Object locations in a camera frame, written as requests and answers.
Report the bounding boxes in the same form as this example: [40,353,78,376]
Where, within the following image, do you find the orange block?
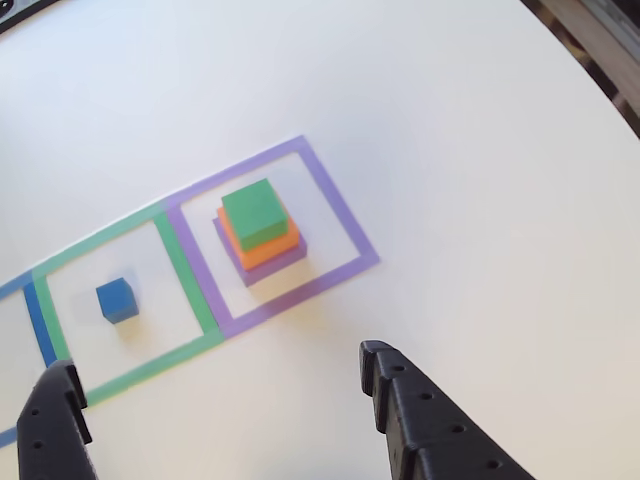
[215,206,300,273]

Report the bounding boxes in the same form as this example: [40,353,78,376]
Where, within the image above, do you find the black and white device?
[0,0,64,35]

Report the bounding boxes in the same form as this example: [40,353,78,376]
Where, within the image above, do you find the green cube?
[220,178,291,253]

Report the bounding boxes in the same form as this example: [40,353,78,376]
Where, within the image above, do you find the blue tape square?
[0,272,60,449]

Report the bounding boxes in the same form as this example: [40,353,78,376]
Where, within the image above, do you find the purple tape square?
[164,134,381,337]

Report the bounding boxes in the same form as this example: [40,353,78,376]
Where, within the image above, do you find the purple block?
[212,217,308,289]

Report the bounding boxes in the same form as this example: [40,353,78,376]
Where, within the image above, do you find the small blue cube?
[95,277,139,325]

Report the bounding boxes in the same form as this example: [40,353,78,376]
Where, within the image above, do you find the green tape square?
[30,199,226,407]

